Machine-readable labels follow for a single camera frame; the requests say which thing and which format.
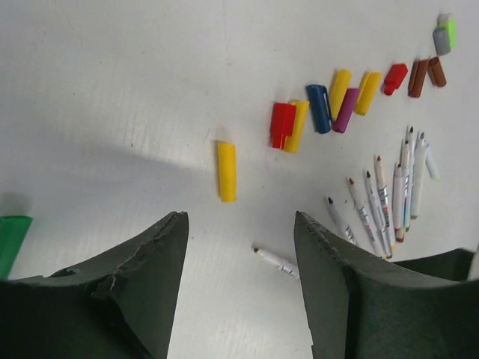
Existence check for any yellow cap marker pen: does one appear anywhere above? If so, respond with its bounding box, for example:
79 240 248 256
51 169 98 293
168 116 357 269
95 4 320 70
375 156 396 251

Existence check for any magenta marker cap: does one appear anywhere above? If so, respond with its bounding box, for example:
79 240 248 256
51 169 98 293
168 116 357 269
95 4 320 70
332 88 360 133

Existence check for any lime green marker cap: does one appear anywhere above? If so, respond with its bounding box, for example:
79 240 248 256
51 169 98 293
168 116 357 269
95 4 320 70
437 13 456 49

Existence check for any blue marker cap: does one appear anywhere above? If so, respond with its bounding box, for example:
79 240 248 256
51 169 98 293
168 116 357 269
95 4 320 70
305 85 332 134

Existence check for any yellow marker cap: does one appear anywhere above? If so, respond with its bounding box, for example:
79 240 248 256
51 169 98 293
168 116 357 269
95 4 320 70
283 101 310 153
329 69 353 120
354 72 382 116
217 142 237 203

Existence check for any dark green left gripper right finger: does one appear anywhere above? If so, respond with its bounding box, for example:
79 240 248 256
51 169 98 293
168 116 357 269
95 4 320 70
294 212 478 358

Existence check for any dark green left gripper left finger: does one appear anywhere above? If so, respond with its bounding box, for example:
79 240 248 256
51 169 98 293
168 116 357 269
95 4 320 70
1 212 189 358

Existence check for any white lime-tipped marker body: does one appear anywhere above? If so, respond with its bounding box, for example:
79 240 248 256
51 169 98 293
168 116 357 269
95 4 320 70
426 143 441 181

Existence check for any red cap marker group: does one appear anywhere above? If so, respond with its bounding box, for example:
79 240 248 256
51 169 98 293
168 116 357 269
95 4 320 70
392 163 405 243

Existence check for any green cap marker pen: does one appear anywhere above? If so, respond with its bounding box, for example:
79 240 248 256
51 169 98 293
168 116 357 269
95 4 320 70
0 215 33 279

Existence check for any blue cap marker pen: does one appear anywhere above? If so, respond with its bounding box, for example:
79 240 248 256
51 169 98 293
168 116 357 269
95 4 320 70
327 197 358 245

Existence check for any grey cap whiteboard marker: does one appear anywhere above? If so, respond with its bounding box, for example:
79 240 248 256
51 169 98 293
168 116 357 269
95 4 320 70
411 132 427 219

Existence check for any brown cap marker pen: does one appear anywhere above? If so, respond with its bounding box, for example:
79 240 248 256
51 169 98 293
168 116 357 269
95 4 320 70
405 126 415 231

